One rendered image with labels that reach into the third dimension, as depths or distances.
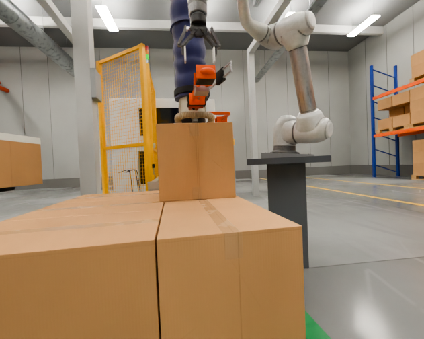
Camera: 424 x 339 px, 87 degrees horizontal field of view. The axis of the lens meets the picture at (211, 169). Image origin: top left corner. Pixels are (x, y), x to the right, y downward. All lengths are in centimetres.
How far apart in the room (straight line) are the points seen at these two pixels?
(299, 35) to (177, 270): 131
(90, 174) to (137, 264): 209
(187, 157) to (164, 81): 1031
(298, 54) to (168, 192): 107
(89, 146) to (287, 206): 202
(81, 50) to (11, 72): 1085
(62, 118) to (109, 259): 1166
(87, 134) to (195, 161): 170
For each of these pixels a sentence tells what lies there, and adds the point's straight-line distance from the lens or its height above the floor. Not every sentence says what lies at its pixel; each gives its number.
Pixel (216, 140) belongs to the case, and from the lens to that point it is 118.
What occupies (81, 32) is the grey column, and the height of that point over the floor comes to 213.
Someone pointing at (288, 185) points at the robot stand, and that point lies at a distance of 161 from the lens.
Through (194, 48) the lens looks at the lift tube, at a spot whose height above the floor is 144.
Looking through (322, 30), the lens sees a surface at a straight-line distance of 1155.
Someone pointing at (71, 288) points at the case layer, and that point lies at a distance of 67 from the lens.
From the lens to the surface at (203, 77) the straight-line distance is 90.
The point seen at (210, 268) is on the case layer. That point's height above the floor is 46.
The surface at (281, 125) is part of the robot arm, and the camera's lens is 166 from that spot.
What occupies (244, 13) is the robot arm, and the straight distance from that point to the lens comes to 141.
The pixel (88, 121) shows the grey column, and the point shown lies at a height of 123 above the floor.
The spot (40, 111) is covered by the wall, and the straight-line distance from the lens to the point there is 1267.
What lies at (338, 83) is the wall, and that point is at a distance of 1381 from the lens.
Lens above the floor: 72
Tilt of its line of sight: 1 degrees down
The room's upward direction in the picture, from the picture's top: 2 degrees counter-clockwise
